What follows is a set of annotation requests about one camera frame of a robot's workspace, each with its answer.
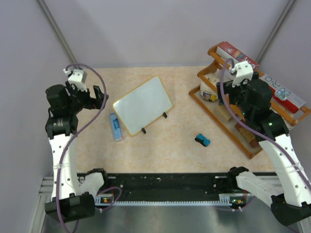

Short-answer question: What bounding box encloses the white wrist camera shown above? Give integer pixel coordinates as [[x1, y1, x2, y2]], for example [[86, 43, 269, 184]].
[[63, 69, 88, 92], [229, 61, 254, 87]]

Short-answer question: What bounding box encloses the aluminium frame post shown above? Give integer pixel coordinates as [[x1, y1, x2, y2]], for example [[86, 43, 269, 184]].
[[256, 0, 297, 64], [36, 0, 77, 63]]

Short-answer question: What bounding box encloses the grey cable duct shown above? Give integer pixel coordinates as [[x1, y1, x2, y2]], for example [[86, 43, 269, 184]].
[[94, 193, 232, 207]]

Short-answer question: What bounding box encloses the white printed cup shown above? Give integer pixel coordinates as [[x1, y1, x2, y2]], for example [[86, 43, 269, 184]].
[[200, 81, 218, 102]]

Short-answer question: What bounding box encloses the yellow framed whiteboard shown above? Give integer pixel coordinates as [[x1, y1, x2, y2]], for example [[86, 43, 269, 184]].
[[113, 76, 173, 136]]

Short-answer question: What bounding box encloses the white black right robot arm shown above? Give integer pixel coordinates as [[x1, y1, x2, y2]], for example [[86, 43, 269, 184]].
[[216, 79, 311, 226]]

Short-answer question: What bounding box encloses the wooden shelf rack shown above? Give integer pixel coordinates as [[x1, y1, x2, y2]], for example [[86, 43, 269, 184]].
[[189, 41, 311, 159]]

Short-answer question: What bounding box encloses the red white 3D box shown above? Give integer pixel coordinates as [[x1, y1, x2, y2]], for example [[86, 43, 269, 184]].
[[216, 41, 259, 70]]

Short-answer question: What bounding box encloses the blue black whiteboard eraser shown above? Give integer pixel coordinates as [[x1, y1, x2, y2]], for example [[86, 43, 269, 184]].
[[194, 133, 210, 147]]

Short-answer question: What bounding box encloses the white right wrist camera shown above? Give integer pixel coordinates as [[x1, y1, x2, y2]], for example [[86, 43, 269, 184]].
[[229, 61, 254, 87]]

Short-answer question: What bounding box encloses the red white R-O box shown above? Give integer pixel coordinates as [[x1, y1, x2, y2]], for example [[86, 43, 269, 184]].
[[260, 74, 306, 114]]

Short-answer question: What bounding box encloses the aluminium frame post left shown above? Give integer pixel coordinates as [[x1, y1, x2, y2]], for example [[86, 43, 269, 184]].
[[36, 0, 77, 63]]

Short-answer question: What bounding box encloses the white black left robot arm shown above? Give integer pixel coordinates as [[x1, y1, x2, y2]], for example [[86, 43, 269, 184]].
[[45, 81, 110, 223]]

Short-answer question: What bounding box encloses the aluminium frame post right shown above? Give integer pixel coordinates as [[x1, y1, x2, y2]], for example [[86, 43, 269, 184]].
[[256, 0, 297, 64]]

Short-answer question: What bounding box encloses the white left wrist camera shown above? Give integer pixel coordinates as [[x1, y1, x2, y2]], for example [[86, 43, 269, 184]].
[[63, 69, 88, 92]]

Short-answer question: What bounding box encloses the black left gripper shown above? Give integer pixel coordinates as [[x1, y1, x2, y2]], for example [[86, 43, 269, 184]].
[[66, 80, 107, 114]]

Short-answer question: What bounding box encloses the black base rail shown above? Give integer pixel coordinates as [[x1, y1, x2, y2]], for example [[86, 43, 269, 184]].
[[100, 173, 245, 202]]

